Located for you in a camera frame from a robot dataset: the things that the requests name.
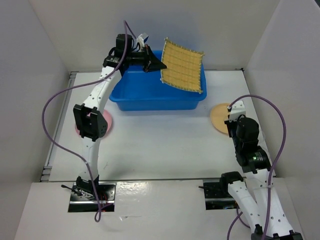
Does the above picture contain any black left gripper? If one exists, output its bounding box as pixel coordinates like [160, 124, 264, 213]
[127, 44, 168, 73]

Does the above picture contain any beige plastic plate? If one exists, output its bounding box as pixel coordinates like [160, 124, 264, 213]
[210, 103, 229, 135]

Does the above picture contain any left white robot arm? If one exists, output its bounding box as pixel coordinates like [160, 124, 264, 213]
[73, 33, 167, 200]

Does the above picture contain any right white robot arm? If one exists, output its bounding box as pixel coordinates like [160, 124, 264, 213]
[219, 114, 303, 240]

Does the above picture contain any blue plastic bin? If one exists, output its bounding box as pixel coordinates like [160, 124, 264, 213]
[109, 65, 207, 111]

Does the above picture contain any pink plastic plate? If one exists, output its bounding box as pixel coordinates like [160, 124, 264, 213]
[73, 109, 112, 141]

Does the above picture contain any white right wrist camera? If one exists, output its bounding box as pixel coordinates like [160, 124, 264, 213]
[227, 100, 246, 123]

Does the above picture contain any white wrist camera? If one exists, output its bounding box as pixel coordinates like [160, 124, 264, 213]
[136, 33, 149, 52]
[227, 100, 246, 123]

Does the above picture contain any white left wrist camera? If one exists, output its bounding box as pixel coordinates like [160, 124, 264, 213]
[136, 33, 149, 52]

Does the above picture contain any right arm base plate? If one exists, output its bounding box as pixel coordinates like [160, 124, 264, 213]
[198, 178, 239, 211]

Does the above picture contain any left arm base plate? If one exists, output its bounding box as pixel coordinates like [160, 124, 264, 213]
[61, 182, 117, 213]

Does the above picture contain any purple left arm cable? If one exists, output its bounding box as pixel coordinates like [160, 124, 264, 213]
[41, 20, 137, 223]

